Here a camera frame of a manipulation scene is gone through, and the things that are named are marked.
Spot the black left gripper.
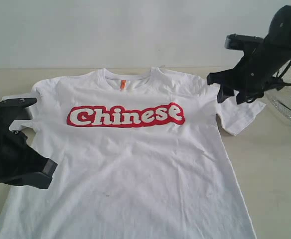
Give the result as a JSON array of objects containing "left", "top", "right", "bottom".
[{"left": 0, "top": 130, "right": 58, "bottom": 189}]

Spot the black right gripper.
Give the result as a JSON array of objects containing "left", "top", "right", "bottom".
[{"left": 207, "top": 53, "right": 270, "bottom": 103}]

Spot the white t-shirt red lettering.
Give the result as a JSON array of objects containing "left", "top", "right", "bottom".
[{"left": 0, "top": 68, "right": 265, "bottom": 239}]

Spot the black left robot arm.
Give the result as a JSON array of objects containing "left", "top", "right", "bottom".
[{"left": 0, "top": 120, "right": 57, "bottom": 189}]

